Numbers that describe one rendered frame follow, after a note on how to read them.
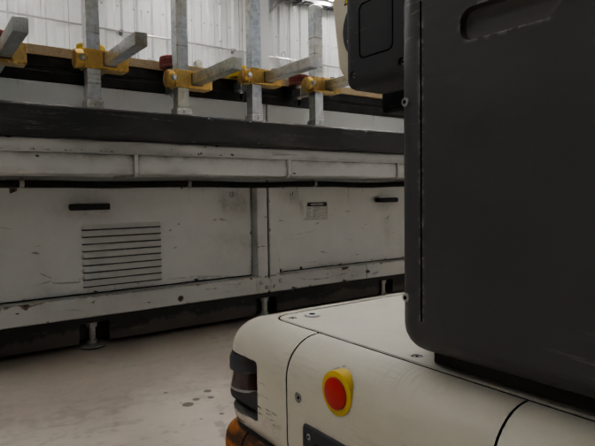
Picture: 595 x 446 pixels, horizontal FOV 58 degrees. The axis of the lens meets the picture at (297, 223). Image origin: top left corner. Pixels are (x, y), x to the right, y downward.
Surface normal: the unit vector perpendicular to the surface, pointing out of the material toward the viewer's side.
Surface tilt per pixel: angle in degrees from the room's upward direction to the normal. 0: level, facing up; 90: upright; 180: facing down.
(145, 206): 90
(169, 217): 90
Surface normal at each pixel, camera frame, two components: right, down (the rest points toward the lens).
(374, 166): 0.58, 0.04
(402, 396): -0.64, -0.60
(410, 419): -0.78, -0.25
